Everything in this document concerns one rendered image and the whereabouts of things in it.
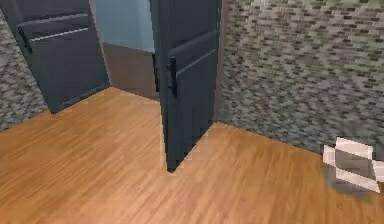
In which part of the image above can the dark grey room door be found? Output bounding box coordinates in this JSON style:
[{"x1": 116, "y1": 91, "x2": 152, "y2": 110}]
[
  {"x1": 148, "y1": 0, "x2": 223, "y2": 174},
  {"x1": 0, "y1": 0, "x2": 111, "y2": 115}
]

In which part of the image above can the open white cardboard box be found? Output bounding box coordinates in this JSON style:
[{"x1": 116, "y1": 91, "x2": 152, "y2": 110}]
[{"x1": 321, "y1": 136, "x2": 384, "y2": 194}]

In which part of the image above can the black door handle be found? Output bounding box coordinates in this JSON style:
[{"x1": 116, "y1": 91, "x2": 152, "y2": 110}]
[
  {"x1": 166, "y1": 55, "x2": 179, "y2": 98},
  {"x1": 17, "y1": 25, "x2": 34, "y2": 54},
  {"x1": 151, "y1": 53, "x2": 161, "y2": 93}
]

